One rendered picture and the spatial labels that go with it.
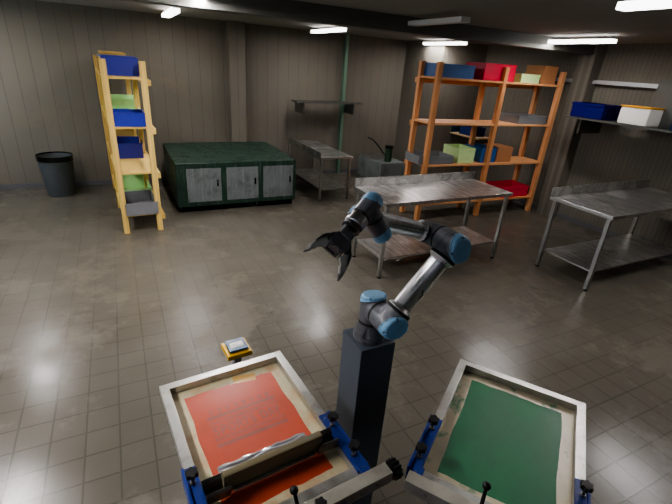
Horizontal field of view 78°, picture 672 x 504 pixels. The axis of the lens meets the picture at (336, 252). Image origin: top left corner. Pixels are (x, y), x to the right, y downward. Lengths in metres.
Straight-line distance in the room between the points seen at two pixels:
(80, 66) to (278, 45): 3.54
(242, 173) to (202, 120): 2.14
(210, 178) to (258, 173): 0.79
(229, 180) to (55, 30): 3.66
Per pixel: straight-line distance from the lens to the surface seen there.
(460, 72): 7.23
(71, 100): 8.90
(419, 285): 1.77
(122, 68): 6.35
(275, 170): 7.35
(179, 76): 8.90
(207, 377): 2.10
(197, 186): 7.11
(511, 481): 1.92
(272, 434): 1.88
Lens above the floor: 2.34
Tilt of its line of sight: 24 degrees down
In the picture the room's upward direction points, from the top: 4 degrees clockwise
